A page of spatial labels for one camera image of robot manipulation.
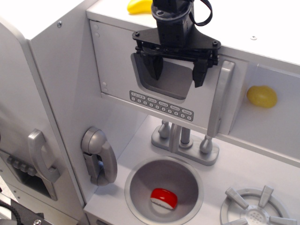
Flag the yellow toy banana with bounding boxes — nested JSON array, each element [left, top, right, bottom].
[[127, 0, 153, 14]]

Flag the grey toy faucet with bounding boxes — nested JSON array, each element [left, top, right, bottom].
[[151, 120, 219, 166]]

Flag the grey toy ice dispenser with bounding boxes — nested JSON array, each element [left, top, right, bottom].
[[5, 155, 58, 201]]

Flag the silver toy sink bowl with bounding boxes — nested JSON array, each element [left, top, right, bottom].
[[124, 156, 204, 225]]

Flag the black braided cable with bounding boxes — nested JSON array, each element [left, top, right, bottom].
[[0, 201, 23, 225]]

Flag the white toy kitchen cabinet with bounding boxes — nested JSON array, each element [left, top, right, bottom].
[[0, 0, 300, 225]]

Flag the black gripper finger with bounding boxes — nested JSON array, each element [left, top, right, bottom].
[[142, 54, 163, 81], [192, 59, 208, 88]]

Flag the grey toy fridge door handle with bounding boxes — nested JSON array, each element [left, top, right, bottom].
[[28, 129, 60, 183]]

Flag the yellow toy lemon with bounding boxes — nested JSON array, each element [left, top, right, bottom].
[[246, 85, 278, 108]]

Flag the grey toy stove burner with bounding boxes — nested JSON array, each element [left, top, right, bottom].
[[220, 185, 298, 225]]

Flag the grey toy wall phone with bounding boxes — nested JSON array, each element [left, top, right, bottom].
[[81, 127, 118, 186]]

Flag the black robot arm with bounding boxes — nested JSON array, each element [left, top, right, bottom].
[[133, 0, 221, 87]]

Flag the red white toy sushi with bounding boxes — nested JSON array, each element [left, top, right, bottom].
[[150, 188, 178, 210]]

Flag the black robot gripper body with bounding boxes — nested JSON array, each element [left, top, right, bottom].
[[132, 4, 221, 67]]

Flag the white toy microwave door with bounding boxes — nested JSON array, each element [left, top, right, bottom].
[[90, 21, 228, 135]]

